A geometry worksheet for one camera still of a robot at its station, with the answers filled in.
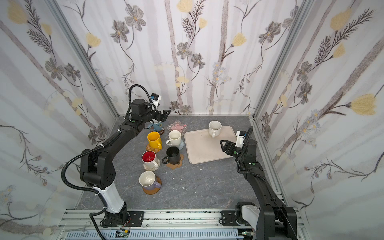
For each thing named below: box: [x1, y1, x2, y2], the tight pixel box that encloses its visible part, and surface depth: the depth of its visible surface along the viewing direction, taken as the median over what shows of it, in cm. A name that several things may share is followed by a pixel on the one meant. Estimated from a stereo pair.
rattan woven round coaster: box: [145, 143, 161, 153], surface depth 102 cm
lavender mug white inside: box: [138, 170, 162, 190], surface depth 82 cm
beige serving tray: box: [184, 125, 237, 165], surface depth 106 cm
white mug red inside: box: [142, 150, 159, 169], surface depth 90 cm
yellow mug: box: [147, 131, 163, 150], surface depth 98 cm
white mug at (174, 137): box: [166, 130, 181, 146], surface depth 98 cm
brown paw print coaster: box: [166, 153, 184, 170], surface depth 95 cm
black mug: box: [162, 146, 181, 165], surface depth 93 cm
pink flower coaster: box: [167, 120, 188, 136], surface depth 117 cm
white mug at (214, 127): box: [208, 120, 222, 138], surface depth 106 cm
